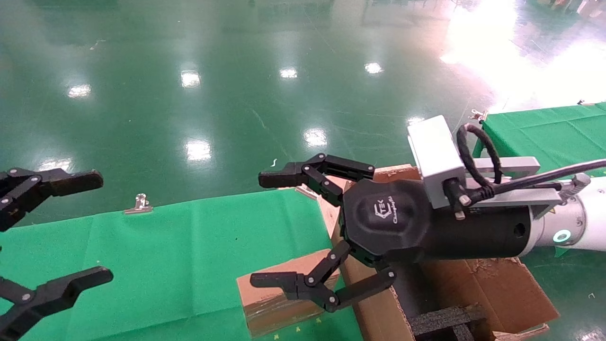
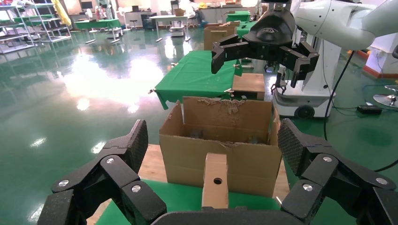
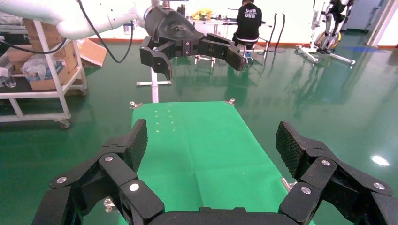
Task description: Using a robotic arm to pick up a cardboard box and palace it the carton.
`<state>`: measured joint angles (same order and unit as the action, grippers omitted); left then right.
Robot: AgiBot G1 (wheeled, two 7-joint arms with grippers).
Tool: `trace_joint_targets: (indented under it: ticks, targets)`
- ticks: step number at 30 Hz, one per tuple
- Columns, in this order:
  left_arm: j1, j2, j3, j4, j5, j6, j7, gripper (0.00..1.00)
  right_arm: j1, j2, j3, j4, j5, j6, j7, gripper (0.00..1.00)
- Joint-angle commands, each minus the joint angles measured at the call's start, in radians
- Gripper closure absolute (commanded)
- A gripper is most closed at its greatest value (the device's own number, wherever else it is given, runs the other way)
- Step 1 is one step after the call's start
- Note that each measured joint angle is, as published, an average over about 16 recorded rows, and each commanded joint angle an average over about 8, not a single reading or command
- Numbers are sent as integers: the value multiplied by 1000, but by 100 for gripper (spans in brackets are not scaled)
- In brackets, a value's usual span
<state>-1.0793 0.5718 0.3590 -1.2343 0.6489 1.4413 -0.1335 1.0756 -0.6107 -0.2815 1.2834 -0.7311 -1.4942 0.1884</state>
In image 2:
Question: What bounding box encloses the large open cardboard carton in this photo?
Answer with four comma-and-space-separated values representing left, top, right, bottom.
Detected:
159, 96, 282, 198

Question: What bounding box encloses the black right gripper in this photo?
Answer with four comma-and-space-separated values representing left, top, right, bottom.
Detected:
211, 7, 320, 89

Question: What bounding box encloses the long green covered table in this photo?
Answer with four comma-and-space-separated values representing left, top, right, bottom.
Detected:
74, 18, 122, 31

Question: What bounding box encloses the green tablecloth with yellow marks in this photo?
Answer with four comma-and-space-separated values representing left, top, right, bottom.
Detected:
96, 179, 281, 225

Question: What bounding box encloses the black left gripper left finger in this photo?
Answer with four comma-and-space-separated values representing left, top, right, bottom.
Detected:
37, 119, 168, 225

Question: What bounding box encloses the black power adapter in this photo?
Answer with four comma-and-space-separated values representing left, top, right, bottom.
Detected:
357, 105, 383, 115

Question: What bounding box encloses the chrome stool base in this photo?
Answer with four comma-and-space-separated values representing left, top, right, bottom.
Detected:
373, 84, 398, 108

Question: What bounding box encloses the brown cardboard carton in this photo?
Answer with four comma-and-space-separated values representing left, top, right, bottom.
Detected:
203, 25, 237, 51

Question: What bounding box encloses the white table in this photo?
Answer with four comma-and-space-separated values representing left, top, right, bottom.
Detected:
149, 15, 191, 43

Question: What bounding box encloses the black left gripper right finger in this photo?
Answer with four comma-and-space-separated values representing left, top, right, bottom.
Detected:
277, 118, 398, 225

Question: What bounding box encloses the small white robot base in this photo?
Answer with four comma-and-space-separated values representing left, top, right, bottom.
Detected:
169, 26, 186, 38

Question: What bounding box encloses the small cardboard box with hole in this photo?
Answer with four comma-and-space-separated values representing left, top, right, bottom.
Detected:
201, 152, 229, 209

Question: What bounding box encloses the metal shelf rack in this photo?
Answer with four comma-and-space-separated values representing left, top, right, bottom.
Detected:
29, 0, 73, 44
0, 3, 35, 55

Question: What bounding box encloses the small green covered table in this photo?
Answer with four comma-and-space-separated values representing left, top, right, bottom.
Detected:
226, 11, 251, 23

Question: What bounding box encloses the seated person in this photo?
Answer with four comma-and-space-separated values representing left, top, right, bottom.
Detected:
188, 1, 208, 28

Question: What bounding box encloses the white wheeled robot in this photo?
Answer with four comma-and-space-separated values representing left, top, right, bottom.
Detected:
270, 31, 343, 120

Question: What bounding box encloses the yellow hanging garment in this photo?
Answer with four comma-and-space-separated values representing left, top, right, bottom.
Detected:
51, 0, 73, 27

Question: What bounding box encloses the black hanging arm cable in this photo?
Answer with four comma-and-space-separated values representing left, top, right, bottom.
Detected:
322, 50, 398, 173

